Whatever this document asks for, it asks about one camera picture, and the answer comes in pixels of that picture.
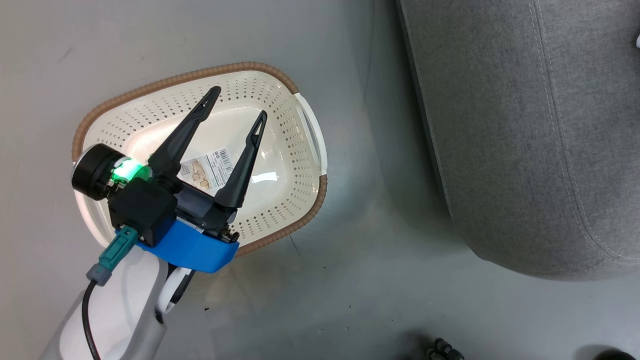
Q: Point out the grey fabric sofa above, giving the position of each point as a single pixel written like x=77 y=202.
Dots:
x=525 y=125

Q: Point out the dark robot base part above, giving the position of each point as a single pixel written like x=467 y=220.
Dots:
x=442 y=351
x=615 y=356

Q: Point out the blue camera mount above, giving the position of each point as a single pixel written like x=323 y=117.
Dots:
x=190 y=250

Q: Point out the paper barcode label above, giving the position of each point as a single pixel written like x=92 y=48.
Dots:
x=212 y=167

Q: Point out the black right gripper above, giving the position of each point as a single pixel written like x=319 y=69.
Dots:
x=200 y=212

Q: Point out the white perforated laundry basket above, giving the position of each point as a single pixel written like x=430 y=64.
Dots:
x=280 y=115

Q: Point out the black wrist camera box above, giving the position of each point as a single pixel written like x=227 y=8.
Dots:
x=142 y=212

